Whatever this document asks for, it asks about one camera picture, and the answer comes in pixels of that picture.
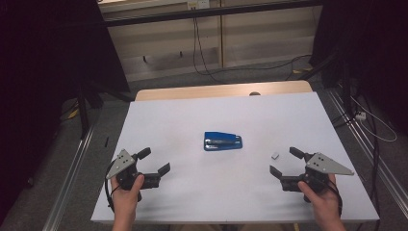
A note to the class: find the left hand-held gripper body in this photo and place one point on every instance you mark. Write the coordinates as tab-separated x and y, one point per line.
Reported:
123	166

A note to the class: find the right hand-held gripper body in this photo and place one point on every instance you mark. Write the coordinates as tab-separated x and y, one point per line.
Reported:
320	170

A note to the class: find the blue stapler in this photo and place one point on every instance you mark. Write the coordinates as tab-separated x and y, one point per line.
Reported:
223	141

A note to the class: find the person's right hand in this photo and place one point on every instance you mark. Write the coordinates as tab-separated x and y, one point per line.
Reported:
320	199

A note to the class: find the person's left hand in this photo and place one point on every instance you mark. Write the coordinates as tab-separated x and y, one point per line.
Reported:
125	195

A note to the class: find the small white staple box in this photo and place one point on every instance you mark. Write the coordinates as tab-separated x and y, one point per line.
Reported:
275	156

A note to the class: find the small black floor object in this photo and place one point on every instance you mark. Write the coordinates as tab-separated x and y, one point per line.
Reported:
106	142

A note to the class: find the white table cover sheet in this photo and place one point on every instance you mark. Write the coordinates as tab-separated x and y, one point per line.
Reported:
224	192

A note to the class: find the white power adapter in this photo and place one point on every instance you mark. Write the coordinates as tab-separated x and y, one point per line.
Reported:
360	115

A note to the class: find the black stand leg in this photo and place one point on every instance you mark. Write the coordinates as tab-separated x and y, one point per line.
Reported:
84	112

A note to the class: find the dark round table grommet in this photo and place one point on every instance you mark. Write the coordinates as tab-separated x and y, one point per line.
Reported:
255	93

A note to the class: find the wooden table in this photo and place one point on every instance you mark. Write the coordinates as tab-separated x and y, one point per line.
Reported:
198	93

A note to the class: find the beige wooden cabinet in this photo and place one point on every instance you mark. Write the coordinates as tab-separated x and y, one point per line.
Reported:
166	45

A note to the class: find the black curtain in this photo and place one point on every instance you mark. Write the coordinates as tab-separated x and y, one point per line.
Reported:
369	41
38	64

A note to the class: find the black horizontal bar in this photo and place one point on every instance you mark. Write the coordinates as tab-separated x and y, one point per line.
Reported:
208	12

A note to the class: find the aluminium floor rail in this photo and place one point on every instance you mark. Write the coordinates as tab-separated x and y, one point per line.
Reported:
69	179
369	150

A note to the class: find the white wall socket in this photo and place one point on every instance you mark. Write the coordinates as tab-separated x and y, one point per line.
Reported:
198	4

